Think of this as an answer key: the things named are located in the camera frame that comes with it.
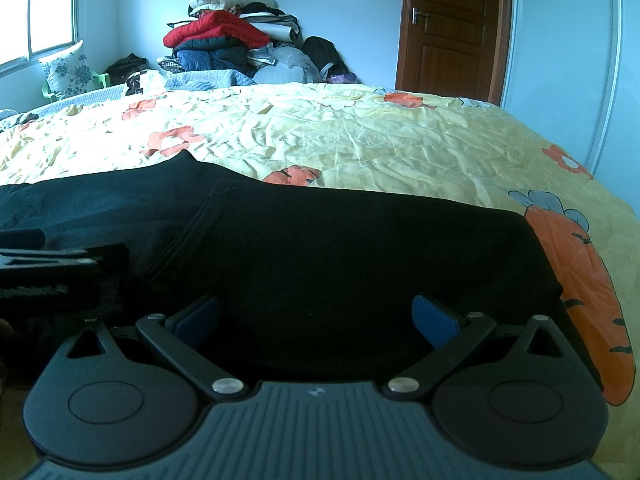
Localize black pants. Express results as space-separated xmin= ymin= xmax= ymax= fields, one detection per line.
xmin=1 ymin=153 xmax=589 ymax=388

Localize grey patterned bedding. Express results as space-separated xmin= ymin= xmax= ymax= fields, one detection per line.
xmin=0 ymin=110 xmax=39 ymax=132

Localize yellow carrot print bedspread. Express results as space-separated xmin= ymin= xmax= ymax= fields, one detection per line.
xmin=1 ymin=84 xmax=639 ymax=479

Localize floral pillow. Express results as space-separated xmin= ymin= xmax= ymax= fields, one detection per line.
xmin=39 ymin=41 xmax=92 ymax=79

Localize green plastic chair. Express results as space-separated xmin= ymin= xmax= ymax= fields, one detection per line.
xmin=41 ymin=70 xmax=111 ymax=103

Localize black bag by window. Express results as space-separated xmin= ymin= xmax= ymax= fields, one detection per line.
xmin=105 ymin=53 xmax=149 ymax=86

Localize light blue blanket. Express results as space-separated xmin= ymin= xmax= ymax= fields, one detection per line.
xmin=32 ymin=70 xmax=256 ymax=117

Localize navy blue folded clothes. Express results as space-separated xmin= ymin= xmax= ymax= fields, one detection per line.
xmin=172 ymin=36 xmax=254 ymax=76

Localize grey white bundle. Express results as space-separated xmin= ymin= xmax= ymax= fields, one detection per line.
xmin=247 ymin=44 xmax=322 ymax=84

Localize white sliding wardrobe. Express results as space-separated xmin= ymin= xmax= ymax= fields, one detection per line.
xmin=502 ymin=0 xmax=639 ymax=208

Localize brown wooden door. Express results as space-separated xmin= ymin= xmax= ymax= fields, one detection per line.
xmin=395 ymin=0 xmax=512 ymax=105

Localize black backpack by door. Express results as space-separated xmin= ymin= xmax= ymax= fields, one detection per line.
xmin=302 ymin=36 xmax=349 ymax=79

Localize red puffer jacket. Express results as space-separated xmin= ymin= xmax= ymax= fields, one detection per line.
xmin=163 ymin=10 xmax=270 ymax=49

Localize white and black folded clothes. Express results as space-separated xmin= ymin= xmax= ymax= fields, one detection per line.
xmin=167 ymin=0 xmax=302 ymax=44

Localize window with grey frame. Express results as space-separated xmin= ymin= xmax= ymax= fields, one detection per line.
xmin=1 ymin=0 xmax=77 ymax=74

